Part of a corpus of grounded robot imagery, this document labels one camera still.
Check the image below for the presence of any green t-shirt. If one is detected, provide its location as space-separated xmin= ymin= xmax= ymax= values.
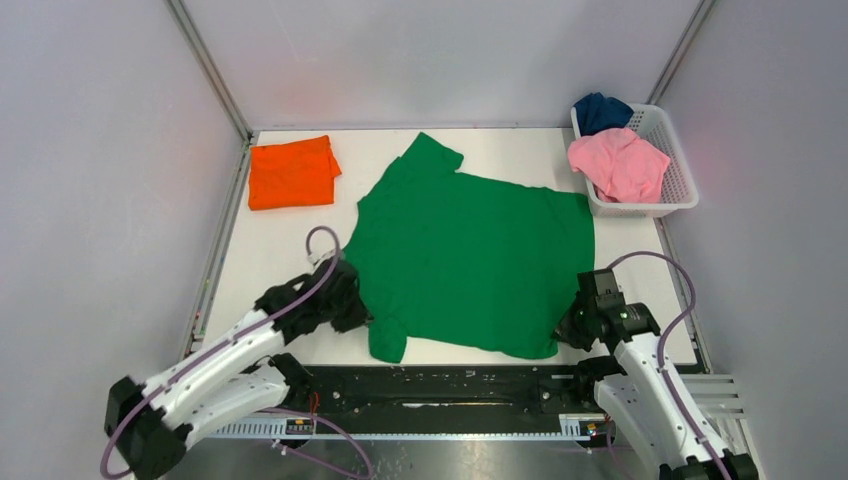
xmin=344 ymin=133 xmax=595 ymax=363

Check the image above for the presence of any white plastic laundry basket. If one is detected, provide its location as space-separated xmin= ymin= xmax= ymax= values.
xmin=570 ymin=103 xmax=699 ymax=218

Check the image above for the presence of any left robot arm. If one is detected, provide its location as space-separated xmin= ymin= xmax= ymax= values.
xmin=104 ymin=258 xmax=371 ymax=479

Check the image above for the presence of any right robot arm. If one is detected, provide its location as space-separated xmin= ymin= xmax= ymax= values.
xmin=552 ymin=269 xmax=759 ymax=479

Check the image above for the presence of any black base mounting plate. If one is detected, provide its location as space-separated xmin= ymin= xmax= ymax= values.
xmin=182 ymin=354 xmax=707 ymax=437

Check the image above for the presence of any folded orange t-shirt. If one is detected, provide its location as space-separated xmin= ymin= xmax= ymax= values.
xmin=247 ymin=135 xmax=342 ymax=211

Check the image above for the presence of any pink t-shirt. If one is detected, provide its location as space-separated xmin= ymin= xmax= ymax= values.
xmin=567 ymin=128 xmax=671 ymax=204

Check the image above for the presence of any navy blue t-shirt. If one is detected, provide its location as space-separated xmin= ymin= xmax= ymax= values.
xmin=573 ymin=92 xmax=634 ymax=135

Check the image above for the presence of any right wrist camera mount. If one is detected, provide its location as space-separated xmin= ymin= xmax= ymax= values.
xmin=577 ymin=269 xmax=626 ymax=309

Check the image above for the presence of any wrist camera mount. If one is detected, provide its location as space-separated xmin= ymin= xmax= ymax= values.
xmin=577 ymin=269 xmax=626 ymax=309
xmin=307 ymin=248 xmax=338 ymax=266

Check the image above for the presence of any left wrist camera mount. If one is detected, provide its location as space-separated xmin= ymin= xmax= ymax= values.
xmin=307 ymin=248 xmax=338 ymax=266

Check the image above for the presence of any aluminium front frame rail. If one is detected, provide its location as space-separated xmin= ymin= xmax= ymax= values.
xmin=135 ymin=374 xmax=747 ymax=442

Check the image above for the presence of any left corner aluminium post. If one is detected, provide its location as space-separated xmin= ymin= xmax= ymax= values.
xmin=164 ymin=0 xmax=253 ymax=143

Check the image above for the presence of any corner aluminium post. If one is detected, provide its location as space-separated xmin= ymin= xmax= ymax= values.
xmin=164 ymin=0 xmax=253 ymax=143
xmin=647 ymin=0 xmax=719 ymax=105

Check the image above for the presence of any right corner aluminium post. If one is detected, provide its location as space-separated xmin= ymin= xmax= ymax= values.
xmin=647 ymin=0 xmax=719 ymax=105

